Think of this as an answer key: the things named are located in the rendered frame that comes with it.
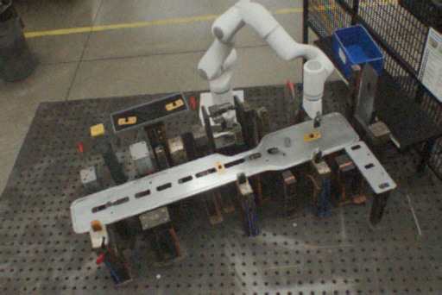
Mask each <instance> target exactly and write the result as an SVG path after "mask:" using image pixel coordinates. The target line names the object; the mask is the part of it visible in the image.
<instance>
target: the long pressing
mask: <svg viewBox="0 0 442 295"><path fill-rule="evenodd" d="M313 122H314V119H312V120H310V121H307V122H301V123H299V124H296V125H294V126H292V127H287V128H284V129H281V130H278V131H276V132H274V133H269V134H266V135H265V136H264V137H263V138H262V139H261V140H260V142H259V145H258V146H257V147H256V148H254V149H253V150H248V151H246V152H243V153H241V154H237V155H235V156H224V155H222V154H212V155H209V156H205V157H202V158H200V159H197V160H194V161H191V162H187V163H184V164H182V165H179V166H176V167H173V168H168V169H166V170H164V171H161V172H159V173H153V174H150V175H148V176H146V177H143V178H141V179H135V180H132V181H130V182H128V183H125V184H123V185H117V186H114V187H112V188H110V189H108V190H105V191H99V192H97V193H94V194H92V195H90V196H85V197H82V198H79V199H76V200H75V201H73V202H72V204H71V208H70V210H71V216H72V221H73V229H74V231H75V232H76V233H77V234H83V233H85V232H87V231H90V229H91V228H92V226H91V221H92V220H95V219H98V220H99V221H100V222H101V224H106V225H107V224H112V223H115V222H118V221H120V220H123V219H126V218H129V217H132V216H135V215H137V214H142V213H144V212H147V211H149V210H153V209H154V208H156V209H157V208H160V207H162V206H164V205H166V204H171V203H175V202H177V201H180V200H181V199H183V198H188V197H192V196H194V195H197V194H200V193H201V192H204V191H209V190H212V189H214V188H217V187H219V186H221V185H228V184H229V183H232V182H235V181H236V180H237V173H238V172H240V171H244V172H245V174H246V178H247V177H249V176H252V175H254V174H257V173H263V172H265V171H267V170H283V169H286V168H290V167H293V166H296V165H299V164H300V163H303V162H308V161H310V160H311V158H312V155H313V150H315V149H316V148H321V149H322V156H325V155H328V154H331V153H333V152H336V151H338V150H343V149H344V147H346V146H349V145H353V144H355V143H358V142H359V141H360V138H359V136H358V134H357V133H356V132H355V130H354V129H353V128H352V127H351V126H350V124H349V122H347V121H346V119H345V118H344V116H343V115H341V114H340V113H338V112H332V113H330V114H327V115H325V116H322V122H323V123H322V122H321V123H320V127H319V128H314V127H313ZM315 132H319V133H320V134H321V137H320V138H317V139H312V140H310V141H305V140H304V139H303V138H302V136H304V135H308V134H311V133H315ZM286 138H289V139H290V140H291V146H290V147H284V139H286ZM335 140H336V141H335ZM270 148H277V150H278V151H276V152H274V153H272V154H269V153H268V152H267V150H269V149H270ZM258 153H259V154H260V155H261V157H259V158H256V159H253V160H251V159H250V156H251V155H253V154H258ZM283 154H285V155H283ZM240 159H243V160H244V162H243V163H242V164H239V165H236V166H233V167H230V168H225V171H226V174H221V175H218V172H216V173H213V174H207V175H205V176H203V177H200V178H198V179H196V177H195V174H197V173H201V172H203V171H206V170H208V169H211V168H216V167H215V166H214V164H213V162H217V161H218V160H221V161H222V162H223V164H226V163H229V162H233V161H236V160H240ZM266 160H268V161H266ZM192 168H193V169H192ZM188 176H193V179H192V180H190V181H188V182H186V183H183V184H181V185H179V184H178V182H177V180H178V179H183V178H185V177H188ZM150 182H152V184H150ZM168 183H171V187H170V188H167V189H165V190H163V191H157V190H156V187H157V186H160V185H165V184H168ZM198 183H199V185H198ZM147 190H150V192H151V193H150V194H149V195H147V196H145V197H140V198H136V194H137V193H139V192H142V191H147ZM108 196H109V197H108ZM125 197H129V202H125V203H123V204H120V205H117V206H114V202H115V201H117V200H119V199H121V198H125ZM108 201H110V202H112V203H113V205H112V206H111V207H109V206H108V208H107V209H105V210H101V211H99V212H97V213H92V208H95V207H99V206H102V205H104V204H107V202H108ZM107 205H108V204H107ZM111 212H112V213H111Z"/></svg>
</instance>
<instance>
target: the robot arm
mask: <svg viewBox="0 0 442 295"><path fill-rule="evenodd" d="M246 24H248V25H250V26H251V27H252V28H253V29H255V30H256V32H257V33H258V34H259V35H260V36H261V37H262V38H263V39H264V41H266V42H267V43H268V44H269V45H270V46H271V48H272V49H273V50H274V51H275V52H276V53H277V54H278V55H279V56H280V57H281V58H282V59H283V60H285V61H290V60H292V59H297V58H304V59H308V60H310V61H308V62H307V63H305V64H304V99H303V107H304V109H305V116H307V115H309V116H310V117H311V118H312V119H314V122H313V127H314V128H319V127H320V123H321V122H322V116H321V115H322V102H321V97H322V95H323V87H324V82H325V81H326V78H327V77H328V76H330V75H331V74H332V71H333V65H332V62H331V61H330V60H329V59H327V57H326V55H325V54H324V53H322V52H321V51H320V50H319V49H318V48H317V47H313V46H310V45H305V44H298V43H297V42H295V41H293V38H292V37H291V36H289V35H288V34H287V31H286V30H284V29H283V28H282V26H281V25H280V24H279V23H278V22H277V21H276V20H275V19H274V18H273V17H272V16H271V15H270V14H269V12H268V11H267V10H266V9H265V8H263V6H261V5H260V4H259V3H252V2H251V1H250V0H241V2H239V3H236V4H235V5H234V6H233V7H232V8H229V10H227V11H226V12H225V13H223V14H222V15H221V16H220V17H219V18H218V19H217V20H216V21H215V22H214V23H213V24H212V34H213V35H214V36H215V37H216V38H215V41H214V42H213V43H212V46H211V47H210V48H209V50H208V51H207V52H206V54H205V56H204V57H203V58H202V59H201V60H200V62H199V66H198V71H199V75H200V77H201V78H202V79H204V80H209V85H210V88H211V93H212V101H211V103H210V104H209V106H211V105H213V104H218V105H219V104H225V103H228V102H230V104H234V98H233V93H232V88H231V82H230V78H231V76H232V74H233V72H234V71H235V69H236V63H237V53H236V50H235V48H234V46H235V43H236V40H237V36H236V32H237V31H238V30H239V29H241V28H242V27H243V26H245V25H246ZM316 117H318V120H316Z"/></svg>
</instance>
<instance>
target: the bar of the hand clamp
mask: <svg viewBox="0 0 442 295"><path fill-rule="evenodd" d="M303 89H304V87H303V86H302V83H301V82H300V81H294V108H295V109H296V110H297V115H298V114H299V108H298V105H300V107H301V111H302V112H304V107H303V93H302V91H303Z"/></svg>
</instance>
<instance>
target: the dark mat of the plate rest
mask: <svg viewBox="0 0 442 295"><path fill-rule="evenodd" d="M180 99H181V100H182V102H183V104H182V105H181V106H179V107H177V108H175V109H173V110H167V109H166V107H165V106H166V105H168V104H172V103H174V102H177V101H178V100H180ZM182 110H188V108H187V106H186V103H185V101H184V99H183V96H182V94H178V95H176V96H172V97H169V98H164V99H162V100H159V101H156V102H153V103H151V104H144V105H142V106H140V107H137V108H134V109H132V110H126V111H123V112H120V113H118V114H115V115H113V116H112V120H113V126H114V129H115V132H118V131H120V130H123V129H127V128H130V127H135V126H136V125H139V124H142V123H145V122H151V121H154V120H155V119H158V118H161V117H164V116H170V115H172V114H174V113H177V112H180V111H182ZM130 117H136V122H134V123H129V124H124V125H119V119H124V118H130Z"/></svg>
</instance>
